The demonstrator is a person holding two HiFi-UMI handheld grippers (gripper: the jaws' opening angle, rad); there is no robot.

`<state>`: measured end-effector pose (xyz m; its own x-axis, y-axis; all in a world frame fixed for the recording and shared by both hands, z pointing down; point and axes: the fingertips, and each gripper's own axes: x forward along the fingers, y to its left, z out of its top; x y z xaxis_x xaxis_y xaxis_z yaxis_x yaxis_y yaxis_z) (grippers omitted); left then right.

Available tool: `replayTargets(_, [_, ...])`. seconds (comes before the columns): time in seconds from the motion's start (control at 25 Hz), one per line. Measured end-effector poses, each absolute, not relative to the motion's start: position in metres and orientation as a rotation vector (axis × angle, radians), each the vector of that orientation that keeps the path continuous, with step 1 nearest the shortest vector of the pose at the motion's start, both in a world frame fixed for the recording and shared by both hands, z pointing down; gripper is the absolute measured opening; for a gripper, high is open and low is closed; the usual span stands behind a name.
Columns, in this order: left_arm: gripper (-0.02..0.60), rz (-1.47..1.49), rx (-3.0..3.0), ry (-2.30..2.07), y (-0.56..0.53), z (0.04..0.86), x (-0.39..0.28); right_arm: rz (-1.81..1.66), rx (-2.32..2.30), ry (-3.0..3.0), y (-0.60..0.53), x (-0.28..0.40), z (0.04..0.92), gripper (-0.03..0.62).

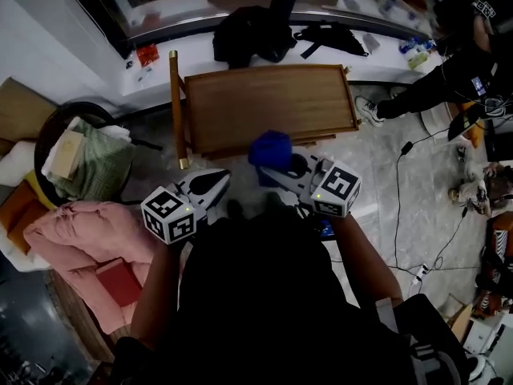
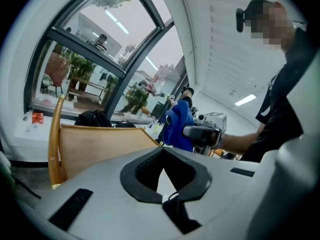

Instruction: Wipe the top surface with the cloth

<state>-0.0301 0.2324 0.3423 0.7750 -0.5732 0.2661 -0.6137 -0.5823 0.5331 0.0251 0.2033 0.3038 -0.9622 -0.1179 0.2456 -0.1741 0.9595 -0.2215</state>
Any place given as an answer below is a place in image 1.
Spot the green knitted blanket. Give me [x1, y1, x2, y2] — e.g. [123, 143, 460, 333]
[47, 118, 135, 202]

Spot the white towel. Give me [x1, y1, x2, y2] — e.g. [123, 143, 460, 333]
[102, 124, 132, 144]

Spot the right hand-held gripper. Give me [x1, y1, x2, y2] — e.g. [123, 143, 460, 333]
[258, 154, 362, 218]

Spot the black strap bag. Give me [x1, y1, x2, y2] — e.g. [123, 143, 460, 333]
[293, 22, 370, 59]

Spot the green snack packet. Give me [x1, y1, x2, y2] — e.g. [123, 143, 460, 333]
[407, 52, 430, 70]

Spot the pink quilt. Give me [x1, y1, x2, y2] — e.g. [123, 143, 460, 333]
[22, 201, 161, 336]

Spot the black round laundry basket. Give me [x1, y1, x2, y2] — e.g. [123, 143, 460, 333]
[34, 101, 164, 210]

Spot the red packet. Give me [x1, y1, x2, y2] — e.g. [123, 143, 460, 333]
[135, 43, 160, 68]

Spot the orange cushion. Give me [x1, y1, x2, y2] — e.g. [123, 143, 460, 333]
[0, 180, 51, 256]

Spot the orange striped box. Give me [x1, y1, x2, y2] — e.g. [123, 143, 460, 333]
[476, 213, 513, 316]

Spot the black cable with adapter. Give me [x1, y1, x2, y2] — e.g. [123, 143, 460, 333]
[394, 128, 452, 272]

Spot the person's left forearm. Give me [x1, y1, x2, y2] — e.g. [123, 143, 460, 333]
[130, 234, 193, 351]

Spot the person's grey backpack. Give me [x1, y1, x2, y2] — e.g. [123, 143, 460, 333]
[374, 297, 470, 385]

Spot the red book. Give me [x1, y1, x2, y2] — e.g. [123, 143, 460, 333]
[95, 257, 142, 308]

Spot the white pillow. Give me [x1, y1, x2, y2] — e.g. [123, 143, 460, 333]
[0, 140, 37, 188]

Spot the white power strip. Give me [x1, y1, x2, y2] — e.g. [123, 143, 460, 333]
[410, 262, 430, 292]

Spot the black device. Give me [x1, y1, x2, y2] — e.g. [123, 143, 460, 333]
[447, 102, 484, 142]

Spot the person's black shirt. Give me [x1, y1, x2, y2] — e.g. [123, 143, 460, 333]
[110, 205, 470, 385]

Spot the beige box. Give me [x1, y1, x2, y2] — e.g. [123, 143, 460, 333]
[46, 129, 87, 182]

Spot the blue snack packet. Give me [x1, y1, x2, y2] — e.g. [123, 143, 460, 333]
[399, 37, 436, 54]

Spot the brown board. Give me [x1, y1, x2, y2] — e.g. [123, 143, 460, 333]
[0, 76, 57, 156]

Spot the blue cloth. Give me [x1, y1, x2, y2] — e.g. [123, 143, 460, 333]
[247, 129, 293, 187]

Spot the person's right forearm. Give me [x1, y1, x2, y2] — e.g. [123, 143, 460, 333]
[336, 213, 404, 308]

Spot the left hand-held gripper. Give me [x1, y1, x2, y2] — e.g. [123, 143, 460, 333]
[140, 168, 232, 245]

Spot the black backpack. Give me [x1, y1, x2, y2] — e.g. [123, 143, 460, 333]
[212, 5, 298, 70]

